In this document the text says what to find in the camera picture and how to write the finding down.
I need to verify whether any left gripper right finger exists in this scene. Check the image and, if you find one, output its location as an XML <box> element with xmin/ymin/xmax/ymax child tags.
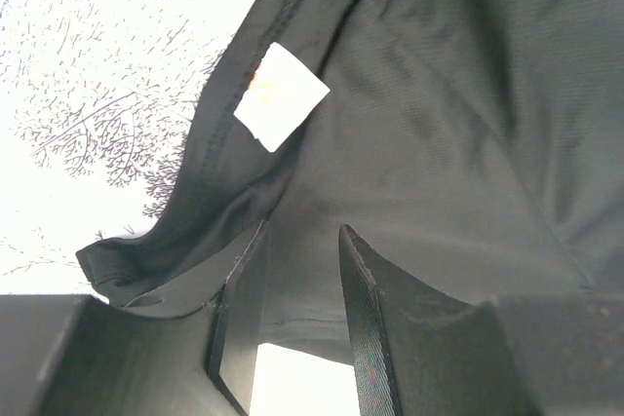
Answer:
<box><xmin>338</xmin><ymin>225</ymin><xmax>623</xmax><ymax>416</ymax></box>

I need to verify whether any floral patterned table mat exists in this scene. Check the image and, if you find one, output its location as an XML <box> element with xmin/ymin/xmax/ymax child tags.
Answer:
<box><xmin>0</xmin><ymin>0</ymin><xmax>357</xmax><ymax>416</ymax></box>

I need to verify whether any black t-shirt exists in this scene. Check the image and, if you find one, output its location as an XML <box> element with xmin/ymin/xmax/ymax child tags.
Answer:
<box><xmin>77</xmin><ymin>0</ymin><xmax>623</xmax><ymax>363</ymax></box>

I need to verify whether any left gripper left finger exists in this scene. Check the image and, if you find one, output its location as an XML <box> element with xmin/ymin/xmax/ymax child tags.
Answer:
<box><xmin>1</xmin><ymin>222</ymin><xmax>270</xmax><ymax>415</ymax></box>

